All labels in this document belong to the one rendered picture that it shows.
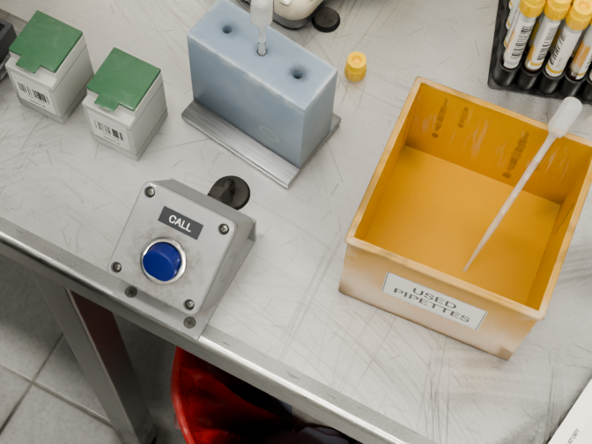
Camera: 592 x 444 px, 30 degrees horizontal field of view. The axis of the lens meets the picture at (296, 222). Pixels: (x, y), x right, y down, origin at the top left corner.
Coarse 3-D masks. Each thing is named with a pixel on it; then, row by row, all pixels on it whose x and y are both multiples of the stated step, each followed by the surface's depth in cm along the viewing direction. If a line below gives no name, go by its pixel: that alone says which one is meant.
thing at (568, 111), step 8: (560, 104) 73; (568, 104) 72; (576, 104) 72; (560, 112) 72; (568, 112) 72; (576, 112) 72; (552, 120) 73; (560, 120) 72; (568, 120) 72; (552, 128) 73; (560, 128) 73; (568, 128) 73; (560, 136) 73
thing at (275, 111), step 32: (224, 0) 77; (192, 32) 76; (224, 32) 77; (256, 32) 76; (192, 64) 79; (224, 64) 76; (256, 64) 75; (288, 64) 75; (320, 64) 75; (224, 96) 80; (256, 96) 77; (288, 96) 74; (320, 96) 75; (224, 128) 83; (256, 128) 81; (288, 128) 78; (320, 128) 80; (256, 160) 82; (288, 160) 82
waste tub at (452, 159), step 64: (448, 128) 79; (512, 128) 75; (384, 192) 82; (448, 192) 82; (576, 192) 74; (384, 256) 70; (448, 256) 80; (512, 256) 80; (448, 320) 75; (512, 320) 71
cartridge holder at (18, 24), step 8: (0, 16) 86; (8, 16) 86; (16, 16) 86; (0, 24) 84; (8, 24) 83; (16, 24) 86; (24, 24) 86; (0, 32) 83; (8, 32) 83; (16, 32) 86; (0, 40) 83; (8, 40) 84; (0, 48) 83; (8, 48) 84; (0, 56) 84; (8, 56) 85; (0, 64) 84; (0, 72) 84; (0, 80) 85
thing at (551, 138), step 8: (552, 136) 73; (544, 144) 74; (544, 152) 74; (536, 160) 74; (528, 168) 75; (528, 176) 75; (520, 184) 75; (512, 192) 76; (512, 200) 76; (504, 208) 76; (496, 216) 77; (496, 224) 77; (488, 232) 78; (480, 240) 78; (480, 248) 78; (472, 256) 79
